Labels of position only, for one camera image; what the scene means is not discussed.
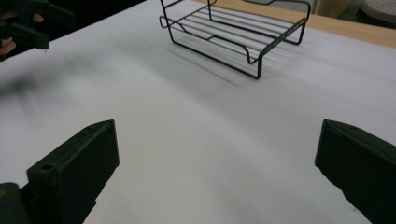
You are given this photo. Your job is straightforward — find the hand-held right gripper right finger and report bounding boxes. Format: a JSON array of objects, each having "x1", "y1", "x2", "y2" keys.
[{"x1": 314, "y1": 119, "x2": 396, "y2": 224}]

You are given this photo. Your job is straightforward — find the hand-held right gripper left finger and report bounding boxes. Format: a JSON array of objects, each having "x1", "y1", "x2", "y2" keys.
[{"x1": 25, "y1": 119, "x2": 120, "y2": 224}]

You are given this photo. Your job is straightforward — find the black wire rack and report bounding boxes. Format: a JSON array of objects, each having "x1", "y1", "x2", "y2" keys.
[{"x1": 159, "y1": 0, "x2": 313, "y2": 80}]

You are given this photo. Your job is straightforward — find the white chair base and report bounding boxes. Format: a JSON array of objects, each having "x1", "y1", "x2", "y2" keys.
[{"x1": 359, "y1": 0, "x2": 396, "y2": 26}]

